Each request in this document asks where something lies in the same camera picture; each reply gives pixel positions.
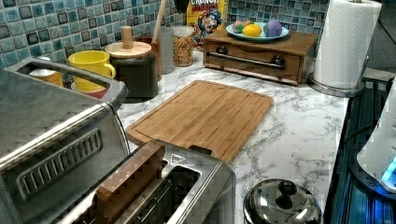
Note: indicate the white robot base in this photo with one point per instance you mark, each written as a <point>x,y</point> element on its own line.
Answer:
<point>377,157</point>

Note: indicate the stainless steel toaster oven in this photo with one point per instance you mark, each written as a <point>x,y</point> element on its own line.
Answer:
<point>57,145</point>

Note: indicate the bamboo cutting board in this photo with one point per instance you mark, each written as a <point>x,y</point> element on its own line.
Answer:
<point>204,114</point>

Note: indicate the dark canister with wooden lid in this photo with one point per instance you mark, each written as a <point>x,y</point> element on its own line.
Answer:
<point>136,65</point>

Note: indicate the clear jar of cereal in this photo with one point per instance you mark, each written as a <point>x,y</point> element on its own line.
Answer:
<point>183,48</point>

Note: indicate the frosted plastic cup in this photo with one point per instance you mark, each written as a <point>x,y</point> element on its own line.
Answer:
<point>166,48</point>

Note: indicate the yellow cereal box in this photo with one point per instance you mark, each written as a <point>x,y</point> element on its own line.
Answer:
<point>206,17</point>

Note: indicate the yellow toy lemon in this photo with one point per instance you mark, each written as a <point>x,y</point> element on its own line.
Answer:
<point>252,30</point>

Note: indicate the red bowl under mug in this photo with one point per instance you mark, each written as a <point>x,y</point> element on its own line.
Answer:
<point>97,94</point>

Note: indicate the wooden drawer box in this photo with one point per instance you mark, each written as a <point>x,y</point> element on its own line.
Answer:
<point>286,59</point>

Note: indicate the purple plush eggplant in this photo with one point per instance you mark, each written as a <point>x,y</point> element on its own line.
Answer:
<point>272,28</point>

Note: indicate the yellow ceramic mug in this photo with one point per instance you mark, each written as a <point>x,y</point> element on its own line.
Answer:
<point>95,61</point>

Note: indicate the glass pot lid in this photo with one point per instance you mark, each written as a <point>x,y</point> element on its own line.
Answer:
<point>280,201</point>

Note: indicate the wooden toy bread slice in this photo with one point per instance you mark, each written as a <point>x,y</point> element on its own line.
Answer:
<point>122,187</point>

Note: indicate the white lidded orange jar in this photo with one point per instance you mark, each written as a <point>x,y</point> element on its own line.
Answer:
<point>50,76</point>

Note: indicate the metal paper towel holder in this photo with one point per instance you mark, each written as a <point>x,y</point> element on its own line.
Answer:
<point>339,92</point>

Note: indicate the white paper towel roll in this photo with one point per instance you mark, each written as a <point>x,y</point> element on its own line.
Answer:
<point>344,43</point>

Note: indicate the wooden utensil handle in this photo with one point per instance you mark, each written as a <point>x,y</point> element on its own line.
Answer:
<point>159,21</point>

